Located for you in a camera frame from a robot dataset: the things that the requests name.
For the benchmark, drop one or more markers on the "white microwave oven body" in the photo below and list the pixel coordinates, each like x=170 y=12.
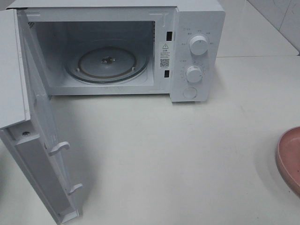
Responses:
x=64 y=24

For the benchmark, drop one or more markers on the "white microwave door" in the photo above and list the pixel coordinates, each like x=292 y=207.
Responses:
x=27 y=126

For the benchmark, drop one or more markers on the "white microwave knob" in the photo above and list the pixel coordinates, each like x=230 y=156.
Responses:
x=198 y=44
x=194 y=74

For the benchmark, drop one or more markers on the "round white door button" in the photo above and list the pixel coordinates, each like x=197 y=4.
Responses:
x=190 y=92

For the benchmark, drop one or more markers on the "white warning sticker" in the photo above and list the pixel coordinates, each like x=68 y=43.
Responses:
x=164 y=55

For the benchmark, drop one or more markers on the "glass microwave turntable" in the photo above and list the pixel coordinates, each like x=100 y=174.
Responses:
x=108 y=60

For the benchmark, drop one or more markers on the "pink round plate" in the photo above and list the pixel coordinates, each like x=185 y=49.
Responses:
x=288 y=158

